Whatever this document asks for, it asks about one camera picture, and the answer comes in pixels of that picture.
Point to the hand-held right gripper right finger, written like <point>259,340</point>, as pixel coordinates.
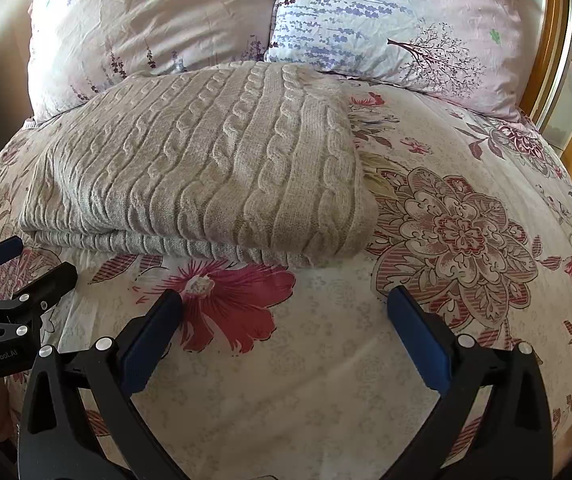
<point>416,345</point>

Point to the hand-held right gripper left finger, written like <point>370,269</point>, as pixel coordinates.
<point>150,345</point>

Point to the floral bedspread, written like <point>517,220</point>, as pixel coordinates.
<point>316,370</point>

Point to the pink floral pillow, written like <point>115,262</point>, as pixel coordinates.
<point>155,25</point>

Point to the white lavender print pillow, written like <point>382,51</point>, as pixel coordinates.
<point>396,20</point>

